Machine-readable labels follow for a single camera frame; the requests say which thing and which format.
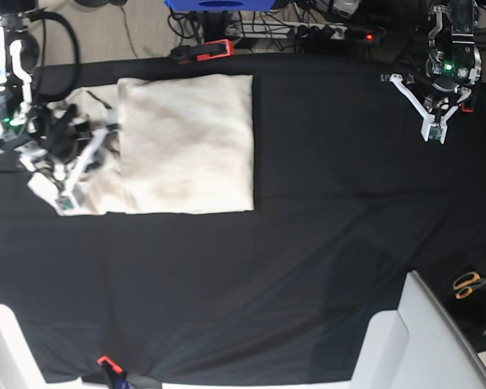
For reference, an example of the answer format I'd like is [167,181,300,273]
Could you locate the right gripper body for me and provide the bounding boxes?
[18,104,109,177]

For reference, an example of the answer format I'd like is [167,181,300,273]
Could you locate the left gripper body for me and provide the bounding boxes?
[412,75,470,118]

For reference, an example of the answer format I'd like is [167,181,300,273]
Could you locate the white T-shirt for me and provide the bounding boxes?
[28,74,254,216]

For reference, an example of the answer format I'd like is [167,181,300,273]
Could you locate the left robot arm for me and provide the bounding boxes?
[411,1,482,123]

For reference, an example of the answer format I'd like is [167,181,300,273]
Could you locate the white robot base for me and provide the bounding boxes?
[0,304,83,389]
[350,271,486,389]

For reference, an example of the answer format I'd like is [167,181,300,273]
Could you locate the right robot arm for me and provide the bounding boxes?
[0,1,104,181]

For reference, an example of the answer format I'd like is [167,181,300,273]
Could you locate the orange black clamp right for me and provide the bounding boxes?
[459,97,476,113]

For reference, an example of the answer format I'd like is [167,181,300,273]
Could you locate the orange black clamp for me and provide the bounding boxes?
[459,97,476,113]
[169,39,234,64]

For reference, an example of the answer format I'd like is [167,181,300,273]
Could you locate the black power strip red light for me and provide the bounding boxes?
[344,28,378,44]

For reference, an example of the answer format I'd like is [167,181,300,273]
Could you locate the black table cloth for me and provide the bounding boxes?
[0,53,486,385]

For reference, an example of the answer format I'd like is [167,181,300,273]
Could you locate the orange black clamp top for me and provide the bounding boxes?
[169,39,234,64]

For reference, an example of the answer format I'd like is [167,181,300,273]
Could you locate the blue plastic box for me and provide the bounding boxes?
[164,0,275,12]

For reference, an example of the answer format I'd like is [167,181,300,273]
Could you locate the white power strip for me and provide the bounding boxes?
[225,20,347,40]

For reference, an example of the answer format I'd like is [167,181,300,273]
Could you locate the orange clamp bottom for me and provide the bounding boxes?
[96,355,127,386]

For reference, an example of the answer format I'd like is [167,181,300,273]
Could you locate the orange handled scissors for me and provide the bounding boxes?
[453,271,486,300]

